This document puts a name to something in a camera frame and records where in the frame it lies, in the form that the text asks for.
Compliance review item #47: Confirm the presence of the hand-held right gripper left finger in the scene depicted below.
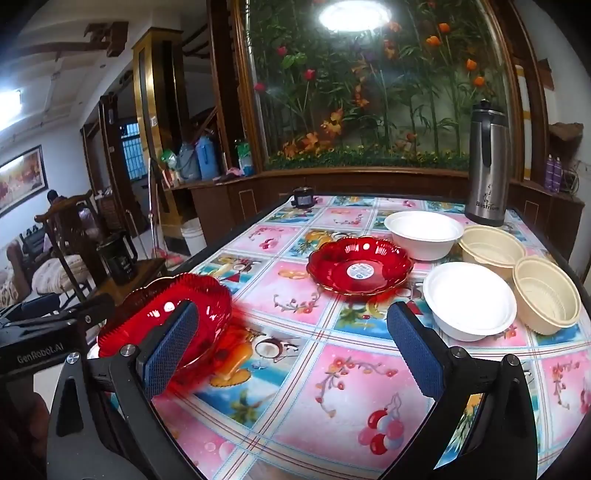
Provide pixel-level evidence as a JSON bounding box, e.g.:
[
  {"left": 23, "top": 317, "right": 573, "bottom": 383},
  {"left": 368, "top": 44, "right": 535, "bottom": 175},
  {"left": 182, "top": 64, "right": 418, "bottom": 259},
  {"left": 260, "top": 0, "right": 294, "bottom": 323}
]
[{"left": 46, "top": 299, "right": 200, "bottom": 480}]

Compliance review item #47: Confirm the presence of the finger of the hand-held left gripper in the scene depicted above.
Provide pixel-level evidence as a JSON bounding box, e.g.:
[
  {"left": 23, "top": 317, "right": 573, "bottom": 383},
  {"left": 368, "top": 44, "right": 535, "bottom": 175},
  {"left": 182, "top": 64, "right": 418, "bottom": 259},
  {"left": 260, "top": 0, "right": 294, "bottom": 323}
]
[{"left": 0, "top": 293, "right": 116, "bottom": 326}]

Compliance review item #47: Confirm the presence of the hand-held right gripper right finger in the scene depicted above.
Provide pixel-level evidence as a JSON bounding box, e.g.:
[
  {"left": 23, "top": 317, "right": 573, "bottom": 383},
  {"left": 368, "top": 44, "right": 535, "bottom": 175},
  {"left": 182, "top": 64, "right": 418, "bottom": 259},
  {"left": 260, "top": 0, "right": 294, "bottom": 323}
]
[{"left": 387, "top": 301, "right": 540, "bottom": 480}]

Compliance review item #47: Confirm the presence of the red scalloped plastic plate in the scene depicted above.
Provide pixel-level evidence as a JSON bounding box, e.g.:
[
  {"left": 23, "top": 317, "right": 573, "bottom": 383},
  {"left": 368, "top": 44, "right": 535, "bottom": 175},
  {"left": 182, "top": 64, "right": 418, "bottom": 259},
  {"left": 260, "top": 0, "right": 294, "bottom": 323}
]
[{"left": 96, "top": 272, "right": 234, "bottom": 374}]

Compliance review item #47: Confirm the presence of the white foam bowl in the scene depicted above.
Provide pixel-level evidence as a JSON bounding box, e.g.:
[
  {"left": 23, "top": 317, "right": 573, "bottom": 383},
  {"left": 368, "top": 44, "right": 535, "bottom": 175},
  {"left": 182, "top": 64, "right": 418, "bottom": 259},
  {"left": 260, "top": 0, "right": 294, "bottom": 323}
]
[
  {"left": 422, "top": 262, "right": 518, "bottom": 342},
  {"left": 384, "top": 211, "right": 464, "bottom": 261}
]

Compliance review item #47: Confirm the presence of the cream ribbed plastic bowl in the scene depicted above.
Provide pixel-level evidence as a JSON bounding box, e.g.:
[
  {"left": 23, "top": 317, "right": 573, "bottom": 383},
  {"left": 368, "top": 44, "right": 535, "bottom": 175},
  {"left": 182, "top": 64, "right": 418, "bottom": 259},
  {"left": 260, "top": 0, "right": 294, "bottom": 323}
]
[
  {"left": 459, "top": 225, "right": 527, "bottom": 280},
  {"left": 512, "top": 256, "right": 581, "bottom": 335}
]

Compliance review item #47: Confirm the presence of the black mug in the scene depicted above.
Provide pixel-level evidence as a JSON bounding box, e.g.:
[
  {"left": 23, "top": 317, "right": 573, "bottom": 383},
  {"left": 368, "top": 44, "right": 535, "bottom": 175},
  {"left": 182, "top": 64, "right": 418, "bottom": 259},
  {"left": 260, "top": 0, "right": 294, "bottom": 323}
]
[{"left": 97, "top": 231, "right": 139, "bottom": 287}]

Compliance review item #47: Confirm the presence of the cream folded blanket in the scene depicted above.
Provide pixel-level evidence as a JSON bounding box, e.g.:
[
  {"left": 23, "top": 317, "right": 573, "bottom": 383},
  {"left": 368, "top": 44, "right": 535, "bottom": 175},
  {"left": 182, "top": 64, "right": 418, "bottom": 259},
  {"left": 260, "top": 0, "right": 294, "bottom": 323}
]
[{"left": 30, "top": 254, "right": 88, "bottom": 296}]

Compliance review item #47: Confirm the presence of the wooden stool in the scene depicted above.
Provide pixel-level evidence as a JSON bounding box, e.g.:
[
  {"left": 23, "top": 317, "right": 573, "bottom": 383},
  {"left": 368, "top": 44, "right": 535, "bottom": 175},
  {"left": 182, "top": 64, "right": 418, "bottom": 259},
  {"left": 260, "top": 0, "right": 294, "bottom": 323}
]
[{"left": 88, "top": 258, "right": 169, "bottom": 305}]

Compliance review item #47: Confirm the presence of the carved wooden chair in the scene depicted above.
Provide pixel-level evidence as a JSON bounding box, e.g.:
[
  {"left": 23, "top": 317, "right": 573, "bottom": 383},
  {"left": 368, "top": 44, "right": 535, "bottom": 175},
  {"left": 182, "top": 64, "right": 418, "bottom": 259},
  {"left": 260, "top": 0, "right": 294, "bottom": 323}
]
[{"left": 34, "top": 191, "right": 100, "bottom": 301}]

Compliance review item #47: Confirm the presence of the white bucket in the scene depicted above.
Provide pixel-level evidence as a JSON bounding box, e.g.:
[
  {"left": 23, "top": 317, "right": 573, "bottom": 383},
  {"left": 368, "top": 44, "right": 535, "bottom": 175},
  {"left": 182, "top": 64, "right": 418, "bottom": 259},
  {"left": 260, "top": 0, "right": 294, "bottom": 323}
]
[{"left": 181, "top": 219, "right": 206, "bottom": 252}]

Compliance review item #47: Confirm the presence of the printed fruit tablecloth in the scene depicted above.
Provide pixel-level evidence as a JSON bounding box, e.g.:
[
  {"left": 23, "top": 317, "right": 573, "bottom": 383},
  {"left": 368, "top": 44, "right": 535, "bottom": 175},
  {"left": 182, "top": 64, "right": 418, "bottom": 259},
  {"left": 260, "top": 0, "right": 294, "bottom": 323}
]
[{"left": 150, "top": 194, "right": 591, "bottom": 480}]

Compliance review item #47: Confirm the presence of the dark wooden cabinet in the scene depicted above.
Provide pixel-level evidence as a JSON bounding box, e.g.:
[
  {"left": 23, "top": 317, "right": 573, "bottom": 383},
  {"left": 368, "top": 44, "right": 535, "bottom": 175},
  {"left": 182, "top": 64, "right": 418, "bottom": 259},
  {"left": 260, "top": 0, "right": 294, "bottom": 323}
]
[{"left": 164, "top": 164, "right": 580, "bottom": 252}]

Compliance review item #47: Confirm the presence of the grey blue water bottle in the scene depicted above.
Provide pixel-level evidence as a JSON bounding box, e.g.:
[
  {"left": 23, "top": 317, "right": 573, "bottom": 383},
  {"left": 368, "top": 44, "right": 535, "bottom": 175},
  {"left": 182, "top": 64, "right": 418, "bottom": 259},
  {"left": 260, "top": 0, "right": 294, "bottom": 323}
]
[{"left": 178, "top": 143, "right": 201, "bottom": 182}]

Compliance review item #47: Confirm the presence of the stainless steel thermos flask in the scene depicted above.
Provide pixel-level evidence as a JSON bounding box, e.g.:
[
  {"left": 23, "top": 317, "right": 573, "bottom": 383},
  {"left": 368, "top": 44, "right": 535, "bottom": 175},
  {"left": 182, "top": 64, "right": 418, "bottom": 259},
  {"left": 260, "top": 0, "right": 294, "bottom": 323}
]
[{"left": 464, "top": 99, "right": 511, "bottom": 227}]

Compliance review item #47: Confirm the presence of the blue plastic jug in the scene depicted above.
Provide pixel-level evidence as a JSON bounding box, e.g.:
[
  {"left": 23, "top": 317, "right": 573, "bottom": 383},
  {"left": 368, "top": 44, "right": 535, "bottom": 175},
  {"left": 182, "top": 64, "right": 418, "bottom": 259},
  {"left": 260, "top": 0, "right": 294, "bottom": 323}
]
[{"left": 194, "top": 136, "right": 221, "bottom": 181}]

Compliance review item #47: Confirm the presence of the green bottle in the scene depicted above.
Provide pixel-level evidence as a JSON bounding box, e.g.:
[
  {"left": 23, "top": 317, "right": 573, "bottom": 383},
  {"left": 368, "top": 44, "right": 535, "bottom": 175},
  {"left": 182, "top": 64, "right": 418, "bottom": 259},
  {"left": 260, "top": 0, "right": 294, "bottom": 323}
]
[{"left": 235, "top": 138, "right": 254, "bottom": 176}]

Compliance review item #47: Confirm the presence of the gold wooden pillar cabinet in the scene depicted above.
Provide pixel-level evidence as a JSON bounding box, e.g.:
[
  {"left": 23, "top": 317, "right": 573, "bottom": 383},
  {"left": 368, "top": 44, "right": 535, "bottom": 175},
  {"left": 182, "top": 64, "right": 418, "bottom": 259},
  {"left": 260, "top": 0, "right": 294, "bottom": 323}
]
[{"left": 133, "top": 28, "right": 190, "bottom": 185}]

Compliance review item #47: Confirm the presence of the rolled white yellow paper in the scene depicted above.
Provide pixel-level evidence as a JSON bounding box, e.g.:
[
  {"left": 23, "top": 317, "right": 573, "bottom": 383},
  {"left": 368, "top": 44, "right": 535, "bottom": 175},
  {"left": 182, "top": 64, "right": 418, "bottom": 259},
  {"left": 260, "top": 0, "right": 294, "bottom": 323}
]
[{"left": 513, "top": 65, "right": 532, "bottom": 181}]

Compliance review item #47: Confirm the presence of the framed wall painting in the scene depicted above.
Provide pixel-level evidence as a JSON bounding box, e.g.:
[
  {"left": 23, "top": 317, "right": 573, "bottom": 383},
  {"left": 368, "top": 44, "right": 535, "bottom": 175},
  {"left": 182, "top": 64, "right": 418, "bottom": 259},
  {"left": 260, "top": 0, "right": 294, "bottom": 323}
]
[{"left": 0, "top": 145, "right": 49, "bottom": 217}]

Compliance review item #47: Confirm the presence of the flower wall mural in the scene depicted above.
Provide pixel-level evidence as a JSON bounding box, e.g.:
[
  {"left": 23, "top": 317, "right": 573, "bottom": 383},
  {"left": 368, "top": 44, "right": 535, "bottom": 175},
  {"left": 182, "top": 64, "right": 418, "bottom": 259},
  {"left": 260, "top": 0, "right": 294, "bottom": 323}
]
[{"left": 233, "top": 0, "right": 522, "bottom": 171}]

